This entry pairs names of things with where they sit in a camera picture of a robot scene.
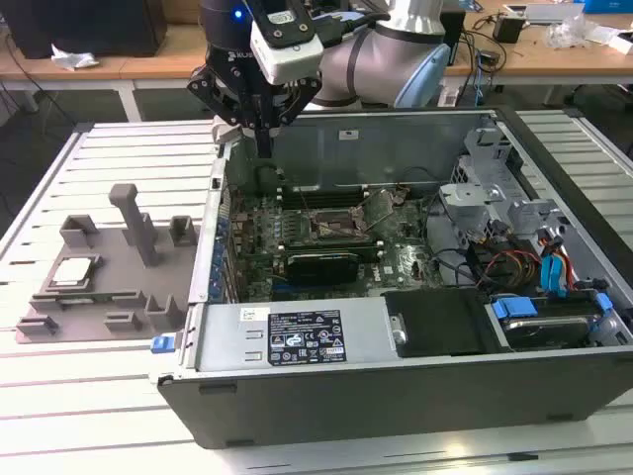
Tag black computer tower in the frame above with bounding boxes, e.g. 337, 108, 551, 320
0, 0, 169, 59

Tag clear plastic bags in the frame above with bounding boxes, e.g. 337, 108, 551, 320
546, 14, 594, 48

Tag CPU socket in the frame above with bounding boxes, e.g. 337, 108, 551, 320
307, 206, 361, 244

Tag silver black hard disk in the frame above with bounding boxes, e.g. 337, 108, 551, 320
501, 316, 592, 347

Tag small black cube adapter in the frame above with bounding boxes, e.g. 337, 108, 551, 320
493, 13, 524, 45

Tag green motherboard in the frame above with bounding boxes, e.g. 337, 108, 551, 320
229, 190, 446, 303

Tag black graphics card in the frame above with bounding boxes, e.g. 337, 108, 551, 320
285, 250, 361, 287

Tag grey power supply unit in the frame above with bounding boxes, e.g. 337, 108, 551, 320
195, 296, 397, 372

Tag grey parts rack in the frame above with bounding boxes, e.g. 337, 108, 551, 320
14, 183, 204, 345

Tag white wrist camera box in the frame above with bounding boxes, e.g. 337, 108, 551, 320
248, 7, 326, 86

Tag black open PC case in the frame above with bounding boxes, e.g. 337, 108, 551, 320
156, 106, 633, 450

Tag silver topped CPU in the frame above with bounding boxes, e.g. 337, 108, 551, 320
52, 256, 94, 287

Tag black disk bay cover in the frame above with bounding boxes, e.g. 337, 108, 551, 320
383, 287, 510, 358

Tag blue hanging cable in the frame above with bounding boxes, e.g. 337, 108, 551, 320
473, 48, 485, 108

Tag black wire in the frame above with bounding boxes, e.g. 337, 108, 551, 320
423, 195, 479, 289

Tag small white box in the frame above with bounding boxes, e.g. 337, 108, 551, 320
607, 29, 633, 53

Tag silver metal bracket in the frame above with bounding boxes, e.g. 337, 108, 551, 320
507, 197, 565, 234

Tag pale grey case latch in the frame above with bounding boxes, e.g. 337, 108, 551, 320
211, 116, 243, 144

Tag silver laptop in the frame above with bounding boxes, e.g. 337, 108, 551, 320
523, 2, 588, 24

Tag metal socket cover frame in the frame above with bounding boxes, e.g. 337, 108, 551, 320
351, 189, 396, 233

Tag wooden desk with tower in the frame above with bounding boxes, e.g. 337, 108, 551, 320
0, 19, 209, 123

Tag tall black box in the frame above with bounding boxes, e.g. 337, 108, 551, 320
438, 7, 469, 68

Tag red yellow power wire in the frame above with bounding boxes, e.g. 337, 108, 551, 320
477, 246, 543, 291

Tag wooden desk with clutter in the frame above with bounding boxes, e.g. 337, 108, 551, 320
442, 7, 633, 108

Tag blue flat data wire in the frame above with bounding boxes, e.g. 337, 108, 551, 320
540, 249, 575, 298

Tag silver metal shroud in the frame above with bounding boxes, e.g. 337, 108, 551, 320
438, 181, 501, 237

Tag blue disk carrier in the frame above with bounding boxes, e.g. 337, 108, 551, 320
492, 291, 612, 328

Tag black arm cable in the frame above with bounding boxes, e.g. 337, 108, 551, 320
309, 9, 392, 48

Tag crumpled white paper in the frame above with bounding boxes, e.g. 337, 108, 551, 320
50, 43, 99, 71

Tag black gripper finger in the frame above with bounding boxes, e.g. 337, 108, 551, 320
186, 68, 266, 158
265, 77, 321, 158

